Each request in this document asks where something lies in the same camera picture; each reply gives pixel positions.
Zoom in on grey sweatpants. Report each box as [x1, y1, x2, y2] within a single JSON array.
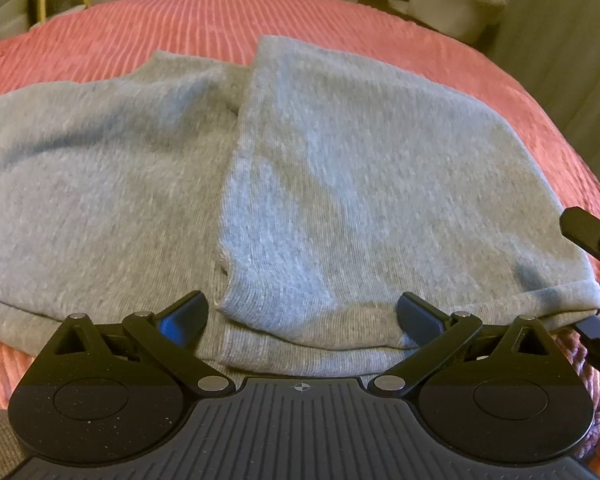
[[0, 37, 600, 377]]

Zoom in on grey ottoman stool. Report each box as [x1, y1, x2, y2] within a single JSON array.
[[0, 0, 32, 41]]

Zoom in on grey upholstered chair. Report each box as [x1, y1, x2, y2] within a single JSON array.
[[388, 0, 507, 44]]

